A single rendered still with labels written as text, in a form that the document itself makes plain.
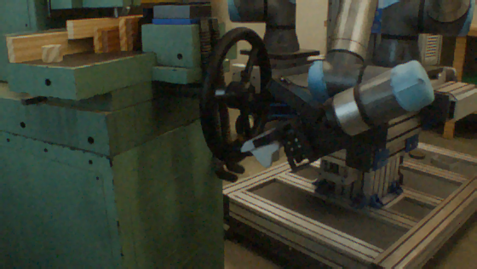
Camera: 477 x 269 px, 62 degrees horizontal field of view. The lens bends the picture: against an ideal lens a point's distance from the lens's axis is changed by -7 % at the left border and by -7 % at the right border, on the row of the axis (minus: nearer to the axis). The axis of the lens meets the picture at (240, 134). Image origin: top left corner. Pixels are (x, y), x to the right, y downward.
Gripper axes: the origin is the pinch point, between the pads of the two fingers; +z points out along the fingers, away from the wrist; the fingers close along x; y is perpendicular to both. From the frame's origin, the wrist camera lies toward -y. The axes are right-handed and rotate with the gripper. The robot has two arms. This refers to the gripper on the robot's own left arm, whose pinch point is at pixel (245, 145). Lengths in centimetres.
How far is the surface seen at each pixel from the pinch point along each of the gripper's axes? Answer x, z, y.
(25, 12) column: -2, 40, -53
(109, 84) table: -11.3, 14.6, -22.0
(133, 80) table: -4.4, 14.8, -21.7
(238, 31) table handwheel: 6.5, -6.1, -20.6
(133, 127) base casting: -5.4, 19.6, -13.2
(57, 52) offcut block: -15.6, 19.3, -32.1
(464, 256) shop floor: 103, -8, 90
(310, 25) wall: 346, 91, -56
